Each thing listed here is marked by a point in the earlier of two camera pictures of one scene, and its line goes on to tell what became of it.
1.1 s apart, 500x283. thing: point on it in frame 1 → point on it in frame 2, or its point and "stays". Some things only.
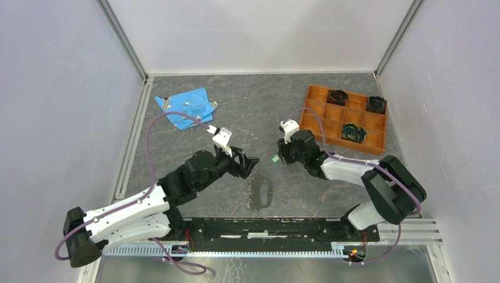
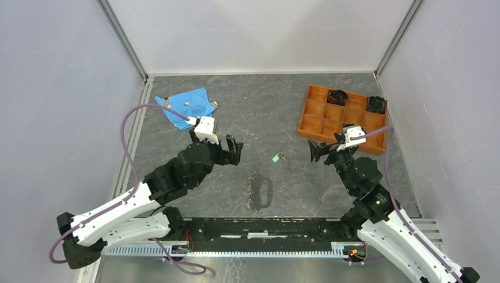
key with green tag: (275, 158) stays
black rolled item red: (337, 97) stays
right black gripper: (283, 150) → (318, 149)
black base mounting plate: (271, 234) stays
